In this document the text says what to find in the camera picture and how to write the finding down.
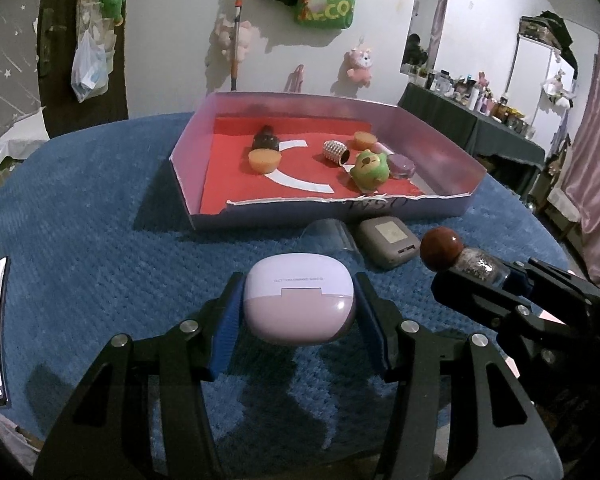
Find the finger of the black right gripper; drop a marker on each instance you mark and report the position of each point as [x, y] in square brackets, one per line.
[549, 286]
[493, 307]

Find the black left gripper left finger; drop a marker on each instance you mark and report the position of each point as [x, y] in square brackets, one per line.
[103, 432]

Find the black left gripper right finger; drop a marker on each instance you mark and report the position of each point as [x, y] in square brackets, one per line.
[496, 432]

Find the glitter bottle brown ball cap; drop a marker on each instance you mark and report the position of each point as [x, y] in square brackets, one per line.
[442, 249]

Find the grey square case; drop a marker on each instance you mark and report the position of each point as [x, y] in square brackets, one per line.
[387, 241]

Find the green frog toy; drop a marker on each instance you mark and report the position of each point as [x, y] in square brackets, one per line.
[370, 171]

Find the clear plastic cup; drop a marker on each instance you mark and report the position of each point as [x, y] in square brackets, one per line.
[330, 237]

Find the pink earbuds case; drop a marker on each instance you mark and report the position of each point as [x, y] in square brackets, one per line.
[299, 299]

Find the pink curtain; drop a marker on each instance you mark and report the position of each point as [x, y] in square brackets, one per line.
[582, 180]

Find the dark green covered side table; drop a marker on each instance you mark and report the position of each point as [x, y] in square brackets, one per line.
[478, 135]

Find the purple nail polish bottle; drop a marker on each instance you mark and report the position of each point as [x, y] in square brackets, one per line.
[400, 166]

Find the blue textured table cover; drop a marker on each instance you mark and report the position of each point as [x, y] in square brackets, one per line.
[98, 243]

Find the white cabinet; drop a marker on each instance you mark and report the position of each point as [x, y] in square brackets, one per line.
[540, 84]

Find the orange round cap far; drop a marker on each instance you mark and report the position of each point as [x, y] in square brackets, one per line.
[363, 140]

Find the orange round cap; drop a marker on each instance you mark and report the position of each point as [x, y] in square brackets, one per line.
[264, 160]
[363, 140]

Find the orange round cap near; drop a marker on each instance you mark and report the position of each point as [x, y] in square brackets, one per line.
[264, 160]

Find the pink plush toy right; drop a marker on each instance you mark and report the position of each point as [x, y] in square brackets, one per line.
[360, 67]

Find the pink plush toy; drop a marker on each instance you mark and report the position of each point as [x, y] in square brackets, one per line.
[224, 36]
[360, 67]

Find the black small bottle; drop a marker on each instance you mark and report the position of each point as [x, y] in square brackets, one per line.
[265, 139]

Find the pink cardboard tray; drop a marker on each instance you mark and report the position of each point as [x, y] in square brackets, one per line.
[445, 180]

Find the red paper liner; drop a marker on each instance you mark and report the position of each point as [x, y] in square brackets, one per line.
[303, 171]

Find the dark wooden door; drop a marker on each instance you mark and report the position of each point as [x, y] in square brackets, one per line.
[61, 23]

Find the white plastic bag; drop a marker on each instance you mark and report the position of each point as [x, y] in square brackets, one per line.
[89, 73]

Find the pink plush toy left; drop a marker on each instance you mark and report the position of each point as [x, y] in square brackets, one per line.
[224, 36]

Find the orange handled stick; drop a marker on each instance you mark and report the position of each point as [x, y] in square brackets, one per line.
[234, 63]

